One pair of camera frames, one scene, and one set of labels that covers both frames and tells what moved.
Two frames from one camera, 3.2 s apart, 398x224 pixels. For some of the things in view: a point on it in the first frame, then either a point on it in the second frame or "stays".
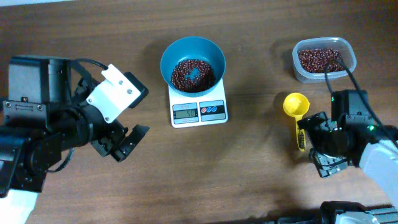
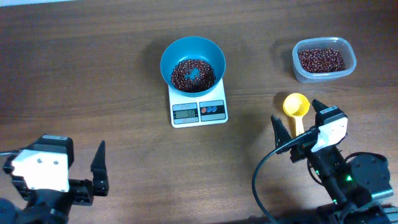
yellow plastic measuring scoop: (296, 104) stays
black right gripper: (318, 143) to (300, 150)
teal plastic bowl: (193, 48) stays
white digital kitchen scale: (206, 109) stays
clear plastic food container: (312, 58) stays
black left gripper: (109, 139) to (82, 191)
